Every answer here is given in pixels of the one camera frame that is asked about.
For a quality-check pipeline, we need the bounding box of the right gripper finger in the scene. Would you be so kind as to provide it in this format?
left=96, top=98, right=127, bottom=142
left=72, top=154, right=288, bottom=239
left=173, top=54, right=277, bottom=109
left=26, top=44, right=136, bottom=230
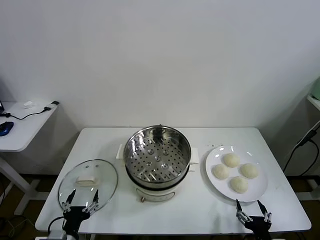
left=257, top=199, right=273, bottom=223
left=235, top=198, right=252, bottom=223

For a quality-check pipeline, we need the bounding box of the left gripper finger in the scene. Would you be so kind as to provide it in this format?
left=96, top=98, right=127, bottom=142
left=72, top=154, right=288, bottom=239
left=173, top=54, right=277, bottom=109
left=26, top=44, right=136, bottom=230
left=83, top=189, right=100, bottom=213
left=61, top=188, right=77, bottom=213

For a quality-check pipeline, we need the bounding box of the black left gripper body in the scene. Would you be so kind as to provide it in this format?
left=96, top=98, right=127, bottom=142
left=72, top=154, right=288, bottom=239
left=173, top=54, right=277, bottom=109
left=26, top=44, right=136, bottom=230
left=62, top=206, right=91, bottom=235

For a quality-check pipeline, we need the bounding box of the white electric cooking pot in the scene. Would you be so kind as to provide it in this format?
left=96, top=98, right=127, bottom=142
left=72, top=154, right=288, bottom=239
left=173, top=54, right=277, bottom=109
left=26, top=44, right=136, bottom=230
left=124, top=163, right=196, bottom=203

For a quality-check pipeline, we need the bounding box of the white shelf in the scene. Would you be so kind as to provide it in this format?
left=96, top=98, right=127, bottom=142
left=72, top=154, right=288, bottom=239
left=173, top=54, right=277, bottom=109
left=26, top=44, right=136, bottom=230
left=306, top=95, right=320, bottom=111

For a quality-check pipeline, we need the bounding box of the white side desk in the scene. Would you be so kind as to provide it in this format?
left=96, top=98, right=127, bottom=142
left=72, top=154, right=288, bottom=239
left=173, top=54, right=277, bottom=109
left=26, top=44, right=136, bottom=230
left=0, top=101, right=61, bottom=216

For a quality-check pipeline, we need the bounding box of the perforated steel steamer basket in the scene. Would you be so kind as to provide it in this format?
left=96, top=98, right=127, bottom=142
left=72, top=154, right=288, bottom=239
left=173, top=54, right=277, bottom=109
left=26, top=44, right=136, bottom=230
left=116, top=125, right=200, bottom=185

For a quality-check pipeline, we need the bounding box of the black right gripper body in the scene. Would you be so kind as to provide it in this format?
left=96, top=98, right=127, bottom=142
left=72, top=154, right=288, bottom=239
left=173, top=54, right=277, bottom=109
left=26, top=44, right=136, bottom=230
left=243, top=216, right=272, bottom=240

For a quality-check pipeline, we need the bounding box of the white ceramic plate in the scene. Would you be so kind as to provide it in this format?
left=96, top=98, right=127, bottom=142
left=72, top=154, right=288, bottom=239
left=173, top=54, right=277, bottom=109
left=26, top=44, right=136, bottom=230
left=205, top=145, right=269, bottom=203

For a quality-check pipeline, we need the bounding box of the black power plug with cable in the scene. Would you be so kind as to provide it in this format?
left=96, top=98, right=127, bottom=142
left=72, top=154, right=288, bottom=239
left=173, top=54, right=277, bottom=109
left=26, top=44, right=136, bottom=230
left=283, top=128, right=320, bottom=177

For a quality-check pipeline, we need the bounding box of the mint green appliance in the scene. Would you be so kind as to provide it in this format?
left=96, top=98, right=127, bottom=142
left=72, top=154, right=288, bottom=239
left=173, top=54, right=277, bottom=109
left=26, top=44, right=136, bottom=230
left=310, top=76, right=320, bottom=101

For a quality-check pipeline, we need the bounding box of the glass lid with white handle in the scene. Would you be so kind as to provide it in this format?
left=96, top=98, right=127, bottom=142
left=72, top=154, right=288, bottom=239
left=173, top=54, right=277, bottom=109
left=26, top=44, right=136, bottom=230
left=57, top=158, right=119, bottom=215

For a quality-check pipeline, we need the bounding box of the white steamed baozi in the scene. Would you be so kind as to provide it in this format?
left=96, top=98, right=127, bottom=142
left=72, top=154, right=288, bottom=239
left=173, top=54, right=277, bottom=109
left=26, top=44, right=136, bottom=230
left=222, top=152, right=241, bottom=168
left=239, top=162, right=259, bottom=180
left=212, top=163, right=231, bottom=180
left=229, top=175, right=249, bottom=195

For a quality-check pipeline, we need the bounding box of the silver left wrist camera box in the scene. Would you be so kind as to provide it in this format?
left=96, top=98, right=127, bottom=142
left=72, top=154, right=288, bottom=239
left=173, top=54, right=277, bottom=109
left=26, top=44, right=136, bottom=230
left=47, top=230, right=68, bottom=240

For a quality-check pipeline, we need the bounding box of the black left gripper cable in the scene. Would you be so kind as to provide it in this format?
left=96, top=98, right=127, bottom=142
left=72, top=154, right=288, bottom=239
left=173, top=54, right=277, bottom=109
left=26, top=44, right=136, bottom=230
left=48, top=216, right=66, bottom=233

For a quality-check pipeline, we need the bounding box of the black desk cable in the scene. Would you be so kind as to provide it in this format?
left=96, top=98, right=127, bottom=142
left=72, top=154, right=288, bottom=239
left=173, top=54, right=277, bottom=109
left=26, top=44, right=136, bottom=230
left=0, top=106, right=52, bottom=120

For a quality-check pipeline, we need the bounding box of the blue computer mouse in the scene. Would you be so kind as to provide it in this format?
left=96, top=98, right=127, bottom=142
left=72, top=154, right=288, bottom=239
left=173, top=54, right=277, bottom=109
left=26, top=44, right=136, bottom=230
left=0, top=121, right=15, bottom=137

